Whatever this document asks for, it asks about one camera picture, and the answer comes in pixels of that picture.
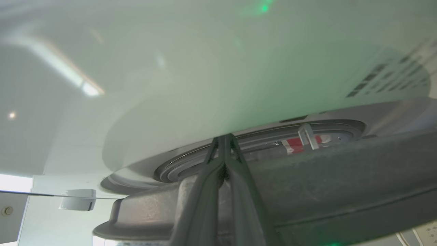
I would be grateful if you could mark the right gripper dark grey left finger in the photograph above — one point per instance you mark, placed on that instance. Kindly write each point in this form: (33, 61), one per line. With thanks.
(199, 205)

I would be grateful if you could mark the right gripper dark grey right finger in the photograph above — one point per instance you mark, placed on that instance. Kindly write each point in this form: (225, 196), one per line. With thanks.
(247, 212)

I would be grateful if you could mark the red and white garment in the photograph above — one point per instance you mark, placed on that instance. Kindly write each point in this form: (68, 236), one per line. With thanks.
(295, 144)

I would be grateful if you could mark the round washing machine door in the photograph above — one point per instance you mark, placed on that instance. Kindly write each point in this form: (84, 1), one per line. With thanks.
(341, 191)

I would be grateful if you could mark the white front-loading washing machine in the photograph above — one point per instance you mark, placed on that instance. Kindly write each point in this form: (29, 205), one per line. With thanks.
(211, 68)

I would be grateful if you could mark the cream perforated laundry basket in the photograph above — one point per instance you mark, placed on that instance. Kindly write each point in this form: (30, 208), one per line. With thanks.
(426, 234)

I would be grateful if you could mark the small white box device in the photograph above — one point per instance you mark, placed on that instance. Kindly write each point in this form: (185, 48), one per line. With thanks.
(78, 200)

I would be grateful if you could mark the black text label sticker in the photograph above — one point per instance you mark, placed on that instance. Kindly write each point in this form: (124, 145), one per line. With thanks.
(392, 77)

